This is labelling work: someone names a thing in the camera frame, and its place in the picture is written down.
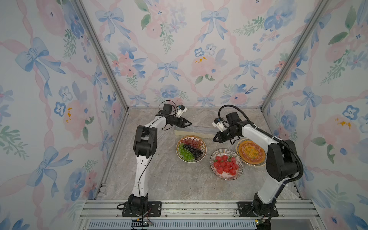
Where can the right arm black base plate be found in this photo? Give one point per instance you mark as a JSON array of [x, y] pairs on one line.
[[257, 210]]

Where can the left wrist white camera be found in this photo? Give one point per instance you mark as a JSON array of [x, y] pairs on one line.
[[180, 110]]

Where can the wrist white camera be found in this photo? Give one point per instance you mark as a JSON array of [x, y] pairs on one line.
[[219, 124], [180, 110]]

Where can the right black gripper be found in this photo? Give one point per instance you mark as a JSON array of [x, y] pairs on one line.
[[220, 139]]

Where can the plate of red strawberries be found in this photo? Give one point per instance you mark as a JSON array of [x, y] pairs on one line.
[[226, 164]]

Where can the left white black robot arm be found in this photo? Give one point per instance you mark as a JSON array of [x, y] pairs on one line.
[[144, 147]]

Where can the aluminium front rail frame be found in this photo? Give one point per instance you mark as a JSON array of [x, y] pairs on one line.
[[200, 215]]

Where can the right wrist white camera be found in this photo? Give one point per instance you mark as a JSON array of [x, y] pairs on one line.
[[219, 124]]

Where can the yellow plate with food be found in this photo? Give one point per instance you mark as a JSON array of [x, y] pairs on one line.
[[251, 152]]

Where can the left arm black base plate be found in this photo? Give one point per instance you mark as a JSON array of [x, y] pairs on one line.
[[147, 209]]

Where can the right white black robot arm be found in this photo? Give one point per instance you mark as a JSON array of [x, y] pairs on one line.
[[283, 164]]

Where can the cream plastic wrap dispenser box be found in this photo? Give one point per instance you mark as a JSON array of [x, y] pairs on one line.
[[180, 132]]

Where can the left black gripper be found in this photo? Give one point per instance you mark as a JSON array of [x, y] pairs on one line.
[[182, 123]]

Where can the plate of grapes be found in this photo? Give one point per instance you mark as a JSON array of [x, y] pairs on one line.
[[191, 149]]

